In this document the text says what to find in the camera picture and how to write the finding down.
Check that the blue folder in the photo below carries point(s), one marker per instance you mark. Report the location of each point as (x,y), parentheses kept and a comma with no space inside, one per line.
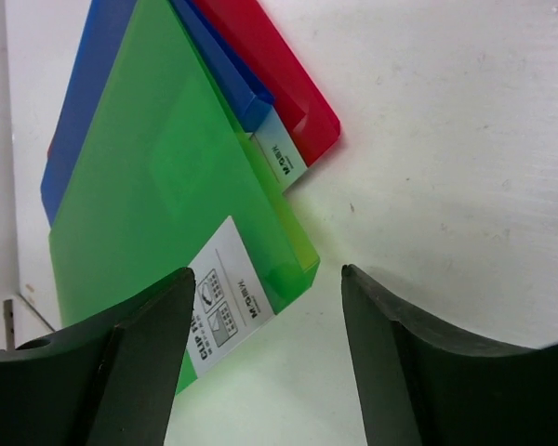
(105,27)

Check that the red folder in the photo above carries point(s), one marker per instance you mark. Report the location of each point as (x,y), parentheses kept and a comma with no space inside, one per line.
(304,111)

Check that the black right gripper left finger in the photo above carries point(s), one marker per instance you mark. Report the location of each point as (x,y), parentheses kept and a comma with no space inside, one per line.
(107,380)

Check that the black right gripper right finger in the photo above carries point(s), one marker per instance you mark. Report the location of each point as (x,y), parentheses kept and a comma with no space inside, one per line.
(424,381)

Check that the green clip file folder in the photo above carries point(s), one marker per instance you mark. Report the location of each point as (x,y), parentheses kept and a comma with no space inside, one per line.
(167,179)

